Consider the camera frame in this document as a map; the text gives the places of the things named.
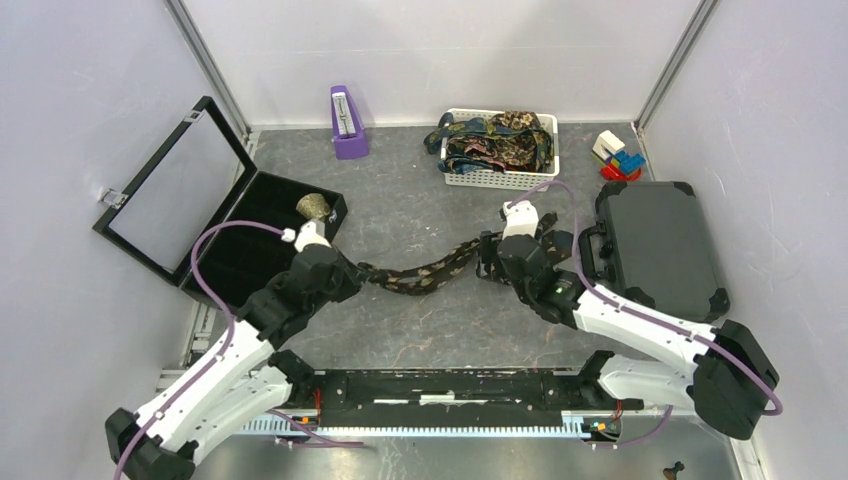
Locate black gold floral tie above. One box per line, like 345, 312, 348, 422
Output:
357, 211, 575, 297

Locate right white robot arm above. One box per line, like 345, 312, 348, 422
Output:
481, 231, 784, 440

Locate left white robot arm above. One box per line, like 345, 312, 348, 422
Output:
105, 244, 363, 479

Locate pile of patterned ties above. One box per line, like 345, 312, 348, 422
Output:
423, 111, 554, 175

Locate rolled gold tie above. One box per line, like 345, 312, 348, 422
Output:
295, 192, 333, 223

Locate white perforated basket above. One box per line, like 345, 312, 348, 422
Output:
436, 108, 560, 190

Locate dark grey hard case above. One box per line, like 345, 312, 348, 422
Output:
578, 181, 731, 323

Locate black display box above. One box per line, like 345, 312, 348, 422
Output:
93, 96, 348, 310

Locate colourful toy blocks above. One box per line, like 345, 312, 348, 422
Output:
591, 130, 646, 182

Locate purple metronome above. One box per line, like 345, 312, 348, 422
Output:
330, 85, 369, 160

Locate small black knob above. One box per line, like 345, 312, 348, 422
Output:
662, 461, 685, 480

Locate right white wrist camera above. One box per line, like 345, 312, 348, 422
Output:
501, 200, 539, 239

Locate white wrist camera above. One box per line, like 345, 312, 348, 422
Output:
280, 220, 331, 253
501, 200, 539, 239

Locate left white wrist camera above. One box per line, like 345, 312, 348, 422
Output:
280, 220, 331, 253

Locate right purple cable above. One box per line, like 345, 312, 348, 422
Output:
506, 180, 785, 417

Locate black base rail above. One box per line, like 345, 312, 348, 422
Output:
281, 368, 644, 428

